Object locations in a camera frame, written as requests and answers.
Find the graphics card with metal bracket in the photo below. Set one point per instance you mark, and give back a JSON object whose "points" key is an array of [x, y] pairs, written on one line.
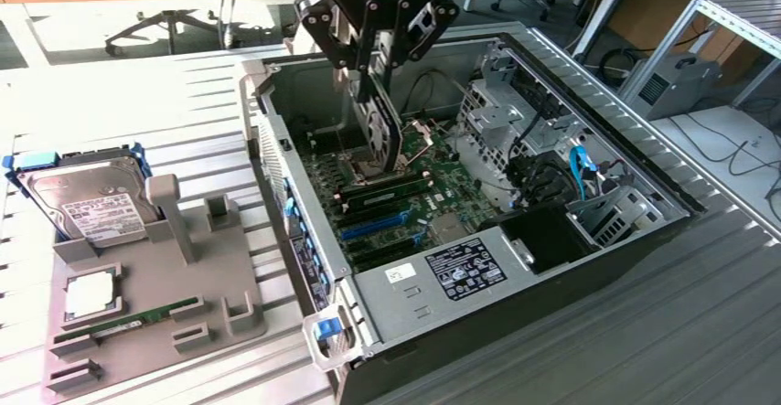
{"points": [[381, 121]]}

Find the small chair base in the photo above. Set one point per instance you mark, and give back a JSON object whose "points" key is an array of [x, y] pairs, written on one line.
{"points": [[544, 3]]}

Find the thin locking lever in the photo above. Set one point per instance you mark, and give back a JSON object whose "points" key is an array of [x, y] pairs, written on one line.
{"points": [[341, 135]]}

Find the perforated metal disk bay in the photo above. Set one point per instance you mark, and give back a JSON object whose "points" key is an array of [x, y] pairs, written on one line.
{"points": [[488, 121]]}

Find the black office chair base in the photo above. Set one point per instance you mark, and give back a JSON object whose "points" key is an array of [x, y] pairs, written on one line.
{"points": [[172, 16]]}

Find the CPU socket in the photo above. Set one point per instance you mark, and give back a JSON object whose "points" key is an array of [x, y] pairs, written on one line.
{"points": [[360, 174]]}

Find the green motherboard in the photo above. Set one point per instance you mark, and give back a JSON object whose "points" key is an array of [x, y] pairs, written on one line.
{"points": [[452, 185]]}

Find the installed RAM stick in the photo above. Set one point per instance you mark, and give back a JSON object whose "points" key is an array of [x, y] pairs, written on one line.
{"points": [[385, 197]]}

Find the grey tower computer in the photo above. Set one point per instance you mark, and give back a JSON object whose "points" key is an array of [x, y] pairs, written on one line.
{"points": [[678, 85]]}

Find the small metal disk bay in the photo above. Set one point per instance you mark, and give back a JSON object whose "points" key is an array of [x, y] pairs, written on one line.
{"points": [[611, 222]]}

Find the blue disk carrier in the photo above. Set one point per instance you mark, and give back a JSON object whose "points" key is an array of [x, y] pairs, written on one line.
{"points": [[37, 160]]}

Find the silver hard disk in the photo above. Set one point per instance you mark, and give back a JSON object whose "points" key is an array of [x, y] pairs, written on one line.
{"points": [[79, 204]]}

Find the silver power supply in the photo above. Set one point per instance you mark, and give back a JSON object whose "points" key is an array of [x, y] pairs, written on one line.
{"points": [[428, 304]]}

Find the open black PC case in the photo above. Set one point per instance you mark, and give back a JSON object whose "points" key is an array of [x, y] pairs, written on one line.
{"points": [[549, 309]]}

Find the blue case latch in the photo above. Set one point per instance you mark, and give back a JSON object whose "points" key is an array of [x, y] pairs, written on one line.
{"points": [[326, 328]]}

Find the silver CPU chip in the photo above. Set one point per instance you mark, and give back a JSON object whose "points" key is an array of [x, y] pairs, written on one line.
{"points": [[92, 293]]}

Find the grey parts rack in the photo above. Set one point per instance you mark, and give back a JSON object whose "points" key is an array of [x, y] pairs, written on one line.
{"points": [[153, 332]]}

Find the green RAM stick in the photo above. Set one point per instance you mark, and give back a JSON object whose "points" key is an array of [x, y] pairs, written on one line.
{"points": [[122, 322]]}

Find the aluminium frame shelf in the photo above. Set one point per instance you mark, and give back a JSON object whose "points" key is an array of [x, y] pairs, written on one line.
{"points": [[732, 12]]}

